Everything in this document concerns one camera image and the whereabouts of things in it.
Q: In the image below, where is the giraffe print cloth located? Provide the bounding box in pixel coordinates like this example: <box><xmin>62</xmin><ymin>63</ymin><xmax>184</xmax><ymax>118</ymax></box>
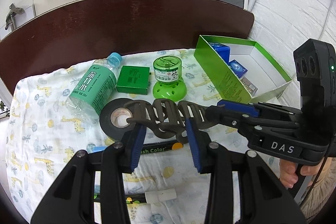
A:
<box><xmin>6</xmin><ymin>49</ymin><xmax>287</xmax><ymax>224</ymax></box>

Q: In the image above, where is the green cardboard box tray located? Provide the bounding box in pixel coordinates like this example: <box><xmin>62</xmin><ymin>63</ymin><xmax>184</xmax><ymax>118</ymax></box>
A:
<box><xmin>194</xmin><ymin>35</ymin><xmax>291</xmax><ymax>103</ymax></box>

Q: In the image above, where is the blue plastic box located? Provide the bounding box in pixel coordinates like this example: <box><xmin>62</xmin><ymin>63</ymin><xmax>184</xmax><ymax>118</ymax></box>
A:
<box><xmin>209</xmin><ymin>43</ymin><xmax>231</xmax><ymax>64</ymax></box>

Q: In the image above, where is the grey faucet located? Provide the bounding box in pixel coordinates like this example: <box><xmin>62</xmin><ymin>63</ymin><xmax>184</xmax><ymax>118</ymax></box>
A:
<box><xmin>5</xmin><ymin>3</ymin><xmax>25</xmax><ymax>31</ymax></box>

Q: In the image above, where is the right hand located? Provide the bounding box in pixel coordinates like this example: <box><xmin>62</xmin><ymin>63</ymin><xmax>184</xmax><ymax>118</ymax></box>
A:
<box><xmin>278</xmin><ymin>157</ymin><xmax>325</xmax><ymax>189</ymax></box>

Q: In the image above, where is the black tape roll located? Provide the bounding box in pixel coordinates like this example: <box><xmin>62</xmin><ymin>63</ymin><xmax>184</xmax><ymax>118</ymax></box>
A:
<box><xmin>99</xmin><ymin>98</ymin><xmax>135</xmax><ymax>141</ymax></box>

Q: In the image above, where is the small green box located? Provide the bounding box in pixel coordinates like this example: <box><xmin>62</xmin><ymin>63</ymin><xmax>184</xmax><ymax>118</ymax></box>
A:
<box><xmin>116</xmin><ymin>65</ymin><xmax>150</xmax><ymax>95</ymax></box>

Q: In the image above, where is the black marker pen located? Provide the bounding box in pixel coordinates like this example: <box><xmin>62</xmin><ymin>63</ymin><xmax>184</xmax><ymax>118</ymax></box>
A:
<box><xmin>141</xmin><ymin>140</ymin><xmax>183</xmax><ymax>154</ymax></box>

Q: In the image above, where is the blue medicine carton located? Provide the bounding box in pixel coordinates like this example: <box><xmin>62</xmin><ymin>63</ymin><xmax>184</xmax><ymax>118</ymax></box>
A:
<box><xmin>228</xmin><ymin>60</ymin><xmax>248</xmax><ymax>79</ymax></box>

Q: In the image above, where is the green mosquito repellent plug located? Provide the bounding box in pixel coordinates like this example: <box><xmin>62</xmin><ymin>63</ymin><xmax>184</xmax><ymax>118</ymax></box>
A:
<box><xmin>153</xmin><ymin>56</ymin><xmax>187</xmax><ymax>102</ymax></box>

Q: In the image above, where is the green label water bottle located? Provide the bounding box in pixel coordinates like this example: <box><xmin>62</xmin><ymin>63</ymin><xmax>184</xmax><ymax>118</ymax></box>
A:
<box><xmin>66</xmin><ymin>52</ymin><xmax>122</xmax><ymax>120</ymax></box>

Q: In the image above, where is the dark brown table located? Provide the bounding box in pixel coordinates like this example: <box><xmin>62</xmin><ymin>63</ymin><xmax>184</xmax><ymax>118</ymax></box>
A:
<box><xmin>1</xmin><ymin>0</ymin><xmax>255</xmax><ymax>92</ymax></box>

